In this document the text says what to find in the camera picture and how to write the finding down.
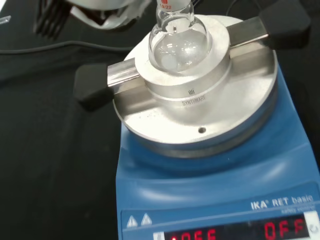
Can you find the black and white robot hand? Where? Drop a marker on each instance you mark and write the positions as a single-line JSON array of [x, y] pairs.
[[107, 15]]

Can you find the clear round-bottom flask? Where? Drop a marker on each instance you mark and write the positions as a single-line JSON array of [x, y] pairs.
[[178, 42]]

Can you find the black bench cloth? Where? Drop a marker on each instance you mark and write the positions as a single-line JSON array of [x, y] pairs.
[[50, 150]]

